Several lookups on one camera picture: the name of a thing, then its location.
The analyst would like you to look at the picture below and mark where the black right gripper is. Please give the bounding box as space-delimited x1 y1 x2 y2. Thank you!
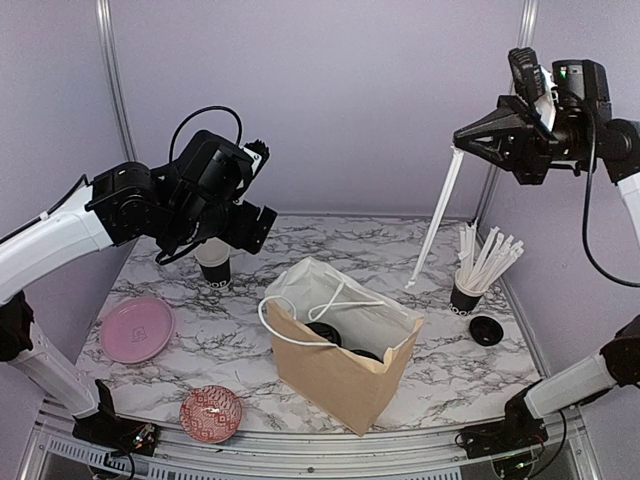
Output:
455 93 594 184

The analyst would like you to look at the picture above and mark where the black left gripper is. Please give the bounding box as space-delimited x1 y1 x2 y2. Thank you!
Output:
167 198 278 252

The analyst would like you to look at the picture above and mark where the stack of black paper cups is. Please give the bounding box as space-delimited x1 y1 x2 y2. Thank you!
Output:
195 238 231 289

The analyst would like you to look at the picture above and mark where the single white straw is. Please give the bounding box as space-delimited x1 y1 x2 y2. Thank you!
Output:
405 146 464 289

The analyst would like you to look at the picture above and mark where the single black paper cup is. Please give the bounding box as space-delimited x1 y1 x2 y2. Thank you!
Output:
306 322 342 347
350 349 383 363

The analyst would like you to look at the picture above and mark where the stack of black cup lids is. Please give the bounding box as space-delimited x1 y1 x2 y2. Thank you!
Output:
469 316 504 347

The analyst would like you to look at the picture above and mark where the brown paper takeout bag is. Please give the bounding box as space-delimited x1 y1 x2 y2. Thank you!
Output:
257 257 424 436

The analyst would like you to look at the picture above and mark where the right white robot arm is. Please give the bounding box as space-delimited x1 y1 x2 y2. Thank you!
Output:
453 48 639 448

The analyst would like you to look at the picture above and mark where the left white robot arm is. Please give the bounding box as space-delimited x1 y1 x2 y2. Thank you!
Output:
1 130 277 445

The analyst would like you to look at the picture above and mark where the white wrapped straws bundle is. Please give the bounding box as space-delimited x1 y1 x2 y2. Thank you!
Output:
454 223 524 296

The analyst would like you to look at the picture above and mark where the pink plastic plate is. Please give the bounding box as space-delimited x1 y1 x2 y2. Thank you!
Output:
99 297 175 364

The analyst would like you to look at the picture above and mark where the black cup holding straws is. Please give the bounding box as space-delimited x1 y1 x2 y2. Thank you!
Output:
448 283 483 316

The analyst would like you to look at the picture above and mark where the red patterned bowl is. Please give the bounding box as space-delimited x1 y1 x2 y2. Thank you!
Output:
179 385 243 444

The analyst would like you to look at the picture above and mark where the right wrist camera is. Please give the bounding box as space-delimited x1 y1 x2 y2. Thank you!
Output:
508 47 556 132

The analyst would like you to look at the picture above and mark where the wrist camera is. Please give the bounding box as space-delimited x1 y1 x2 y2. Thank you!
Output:
508 47 556 132
242 139 270 176

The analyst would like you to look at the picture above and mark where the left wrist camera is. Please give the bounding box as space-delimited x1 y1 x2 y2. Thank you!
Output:
242 139 270 176

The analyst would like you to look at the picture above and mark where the right aluminium corner post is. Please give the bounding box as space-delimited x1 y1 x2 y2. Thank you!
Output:
472 0 541 226

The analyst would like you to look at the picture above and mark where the aluminium corner post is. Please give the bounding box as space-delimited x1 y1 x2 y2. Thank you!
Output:
472 0 541 226
95 0 138 162

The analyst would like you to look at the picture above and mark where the left aluminium corner post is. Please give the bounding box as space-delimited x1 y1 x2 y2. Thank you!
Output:
95 0 138 162

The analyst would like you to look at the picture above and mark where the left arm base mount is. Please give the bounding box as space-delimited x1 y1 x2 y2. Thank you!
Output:
72 380 159 457

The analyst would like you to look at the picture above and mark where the aluminium front frame rail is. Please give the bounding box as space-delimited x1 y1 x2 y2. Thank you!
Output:
16 398 602 479

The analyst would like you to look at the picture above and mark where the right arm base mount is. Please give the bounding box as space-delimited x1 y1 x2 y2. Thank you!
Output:
455 420 549 459

